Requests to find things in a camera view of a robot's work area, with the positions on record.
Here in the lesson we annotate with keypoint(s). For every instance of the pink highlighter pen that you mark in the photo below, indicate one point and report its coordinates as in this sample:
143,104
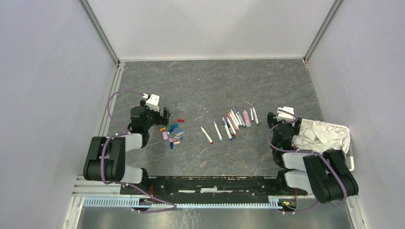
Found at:
246,118

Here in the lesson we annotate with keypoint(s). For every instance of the green capped white marker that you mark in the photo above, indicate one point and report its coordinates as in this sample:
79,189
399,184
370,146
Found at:
255,116

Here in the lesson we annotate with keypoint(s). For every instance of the orange capped white marker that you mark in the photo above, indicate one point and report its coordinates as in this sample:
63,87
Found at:
231,124

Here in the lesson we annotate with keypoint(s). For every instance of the blue capped white marker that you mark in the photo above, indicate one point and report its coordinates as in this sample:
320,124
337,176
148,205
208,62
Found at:
227,128

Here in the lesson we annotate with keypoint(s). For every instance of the white plastic basket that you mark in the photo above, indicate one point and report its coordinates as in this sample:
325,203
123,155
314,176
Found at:
338,137

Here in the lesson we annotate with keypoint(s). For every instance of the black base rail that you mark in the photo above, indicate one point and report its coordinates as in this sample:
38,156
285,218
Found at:
218,190

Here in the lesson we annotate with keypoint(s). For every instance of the black purple pen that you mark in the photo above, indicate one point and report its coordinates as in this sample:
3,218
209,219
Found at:
230,128

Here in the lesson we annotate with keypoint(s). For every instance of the light blue capped marker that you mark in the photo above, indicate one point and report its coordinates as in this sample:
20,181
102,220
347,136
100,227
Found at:
217,131

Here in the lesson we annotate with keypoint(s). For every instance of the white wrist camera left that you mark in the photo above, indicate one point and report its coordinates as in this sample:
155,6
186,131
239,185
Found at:
153,102

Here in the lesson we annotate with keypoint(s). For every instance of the white cloth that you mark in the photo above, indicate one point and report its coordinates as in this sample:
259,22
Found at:
307,139

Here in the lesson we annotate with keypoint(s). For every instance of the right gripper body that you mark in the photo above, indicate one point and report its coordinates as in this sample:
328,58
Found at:
272,118

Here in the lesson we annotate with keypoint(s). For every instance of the red capped white marker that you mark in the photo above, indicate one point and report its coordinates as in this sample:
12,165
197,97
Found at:
206,135

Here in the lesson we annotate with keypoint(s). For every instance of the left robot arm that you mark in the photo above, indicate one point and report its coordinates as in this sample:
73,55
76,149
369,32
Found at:
106,157

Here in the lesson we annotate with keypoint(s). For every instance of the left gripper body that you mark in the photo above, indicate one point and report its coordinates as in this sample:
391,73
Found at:
152,116

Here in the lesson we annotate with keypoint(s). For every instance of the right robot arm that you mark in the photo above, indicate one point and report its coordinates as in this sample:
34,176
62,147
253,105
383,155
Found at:
314,155

